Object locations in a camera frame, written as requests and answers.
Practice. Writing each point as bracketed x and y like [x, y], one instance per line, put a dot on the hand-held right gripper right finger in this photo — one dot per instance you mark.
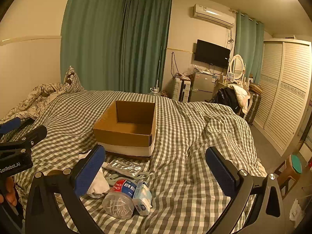
[220, 173]

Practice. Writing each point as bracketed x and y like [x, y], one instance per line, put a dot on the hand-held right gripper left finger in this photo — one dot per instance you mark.
[90, 170]

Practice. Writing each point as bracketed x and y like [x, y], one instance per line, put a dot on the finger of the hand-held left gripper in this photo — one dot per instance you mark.
[9, 124]
[34, 134]

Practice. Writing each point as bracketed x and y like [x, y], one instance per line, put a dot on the white sock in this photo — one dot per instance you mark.
[100, 185]

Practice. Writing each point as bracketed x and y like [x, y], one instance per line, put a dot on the pale green face mask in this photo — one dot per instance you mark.
[111, 180]

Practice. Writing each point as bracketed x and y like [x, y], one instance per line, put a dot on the silver foil packet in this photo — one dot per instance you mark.
[124, 167]

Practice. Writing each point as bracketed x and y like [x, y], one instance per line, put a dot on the clear cotton swab jar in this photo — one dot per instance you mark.
[117, 204]

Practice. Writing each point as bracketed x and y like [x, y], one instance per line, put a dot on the brown cardboard box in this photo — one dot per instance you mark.
[121, 136]

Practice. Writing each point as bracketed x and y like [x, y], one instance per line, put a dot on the white tissue packet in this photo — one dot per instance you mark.
[142, 199]

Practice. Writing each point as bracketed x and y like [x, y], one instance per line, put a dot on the person's left hand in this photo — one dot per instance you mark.
[9, 192]

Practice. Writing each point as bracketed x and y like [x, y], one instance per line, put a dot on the grey checked blanket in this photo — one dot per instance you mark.
[182, 139]

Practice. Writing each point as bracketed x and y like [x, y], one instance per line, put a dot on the checked pillow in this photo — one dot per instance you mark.
[74, 82]

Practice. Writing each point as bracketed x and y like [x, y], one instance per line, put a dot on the brown suitcase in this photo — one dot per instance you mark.
[253, 107]

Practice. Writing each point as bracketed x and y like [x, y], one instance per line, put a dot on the black jacket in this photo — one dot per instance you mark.
[226, 98]

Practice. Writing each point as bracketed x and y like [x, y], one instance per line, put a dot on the wooden stool green seat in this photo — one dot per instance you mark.
[296, 167]

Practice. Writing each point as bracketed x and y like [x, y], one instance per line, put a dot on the white plastic bag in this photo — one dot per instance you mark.
[295, 210]

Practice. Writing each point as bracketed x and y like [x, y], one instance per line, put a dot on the white jacket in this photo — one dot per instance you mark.
[240, 91]

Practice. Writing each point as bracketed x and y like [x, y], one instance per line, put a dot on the silver small fridge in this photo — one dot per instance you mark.
[203, 85]

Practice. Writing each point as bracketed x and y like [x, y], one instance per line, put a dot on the brown bag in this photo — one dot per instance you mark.
[255, 88]

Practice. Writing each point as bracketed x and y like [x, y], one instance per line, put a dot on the white suitcase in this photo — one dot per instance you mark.
[181, 89]

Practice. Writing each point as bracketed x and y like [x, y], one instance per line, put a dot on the clear water jug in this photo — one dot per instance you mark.
[155, 92]

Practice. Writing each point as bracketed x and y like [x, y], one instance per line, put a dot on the white louvered wardrobe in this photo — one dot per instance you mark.
[285, 90]

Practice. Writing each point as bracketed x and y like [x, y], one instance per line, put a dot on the oval vanity mirror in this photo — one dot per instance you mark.
[237, 65]

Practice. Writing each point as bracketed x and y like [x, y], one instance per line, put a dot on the wide green curtain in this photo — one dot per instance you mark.
[92, 41]

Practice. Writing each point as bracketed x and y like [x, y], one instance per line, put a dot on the white mop pole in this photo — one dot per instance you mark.
[158, 65]

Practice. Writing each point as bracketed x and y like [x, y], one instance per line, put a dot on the narrow green curtain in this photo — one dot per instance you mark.
[248, 48]

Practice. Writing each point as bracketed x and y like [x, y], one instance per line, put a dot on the white air conditioner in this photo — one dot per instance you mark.
[212, 14]

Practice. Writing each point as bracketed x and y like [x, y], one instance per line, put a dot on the black wall television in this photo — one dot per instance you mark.
[211, 53]

